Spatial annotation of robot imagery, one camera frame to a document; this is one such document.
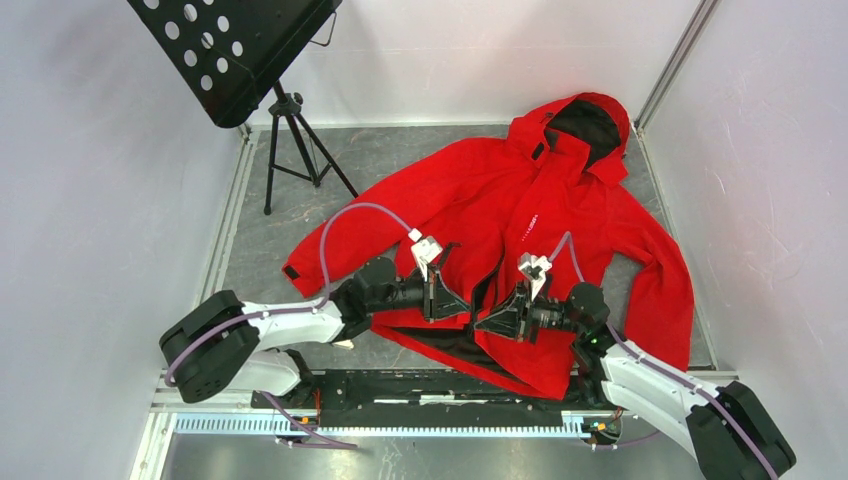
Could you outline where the red hooded jacket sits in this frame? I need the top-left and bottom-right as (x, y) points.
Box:
(282, 93), (695, 399)

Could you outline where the purple camera cable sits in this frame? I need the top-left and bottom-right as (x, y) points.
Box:
(164, 202), (422, 389)
(546, 231), (783, 480)

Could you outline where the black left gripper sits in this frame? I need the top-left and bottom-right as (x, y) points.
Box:
(368, 262), (471, 323)

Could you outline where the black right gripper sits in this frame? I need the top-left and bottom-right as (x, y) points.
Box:
(473, 280), (583, 344)

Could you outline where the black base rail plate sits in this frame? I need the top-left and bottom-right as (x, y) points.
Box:
(277, 369), (616, 428)

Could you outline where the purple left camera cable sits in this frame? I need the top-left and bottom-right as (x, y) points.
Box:
(164, 202), (422, 389)

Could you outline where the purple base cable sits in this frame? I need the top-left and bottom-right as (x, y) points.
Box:
(258, 390), (359, 452)

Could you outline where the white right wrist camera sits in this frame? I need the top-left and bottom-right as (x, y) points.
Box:
(518, 252), (552, 300)

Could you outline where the black music stand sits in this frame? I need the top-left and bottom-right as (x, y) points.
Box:
(128, 0), (358, 214)

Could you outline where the white toy block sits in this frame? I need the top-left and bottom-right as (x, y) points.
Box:
(332, 340), (355, 350)

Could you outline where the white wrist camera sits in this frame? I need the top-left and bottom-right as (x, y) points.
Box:
(518, 252), (552, 300)
(407, 228), (443, 280)

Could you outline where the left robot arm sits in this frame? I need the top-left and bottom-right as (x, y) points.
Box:
(159, 257), (470, 408)

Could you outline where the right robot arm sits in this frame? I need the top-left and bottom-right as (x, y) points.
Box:
(475, 282), (797, 479)

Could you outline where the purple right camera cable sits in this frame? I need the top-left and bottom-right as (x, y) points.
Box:
(546, 231), (783, 480)

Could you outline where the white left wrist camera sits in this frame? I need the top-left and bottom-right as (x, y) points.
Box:
(407, 228), (443, 280)

